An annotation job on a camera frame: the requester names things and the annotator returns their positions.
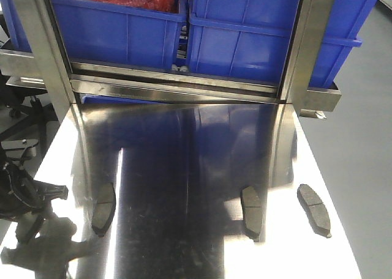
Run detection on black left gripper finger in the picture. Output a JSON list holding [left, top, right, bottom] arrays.
[[18, 212, 49, 239], [34, 181, 69, 201]]

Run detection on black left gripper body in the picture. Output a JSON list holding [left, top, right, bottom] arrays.
[[1, 161, 42, 220]]

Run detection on brake pad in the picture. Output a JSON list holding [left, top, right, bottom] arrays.
[[241, 186, 263, 242], [15, 213, 44, 244], [91, 182, 116, 237], [297, 184, 331, 238]]

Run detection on far left blue bin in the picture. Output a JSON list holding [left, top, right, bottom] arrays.
[[1, 0, 31, 53]]

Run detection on left blue plastic bin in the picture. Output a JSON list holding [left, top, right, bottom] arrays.
[[51, 0, 186, 70]]

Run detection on blue plastic bin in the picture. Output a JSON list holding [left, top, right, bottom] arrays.
[[51, 0, 186, 70], [186, 0, 377, 88]]

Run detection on right blue plastic bin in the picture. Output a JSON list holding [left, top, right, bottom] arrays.
[[186, 0, 377, 88]]

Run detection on stainless steel shelf frame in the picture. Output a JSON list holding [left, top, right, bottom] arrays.
[[1, 0, 341, 118]]

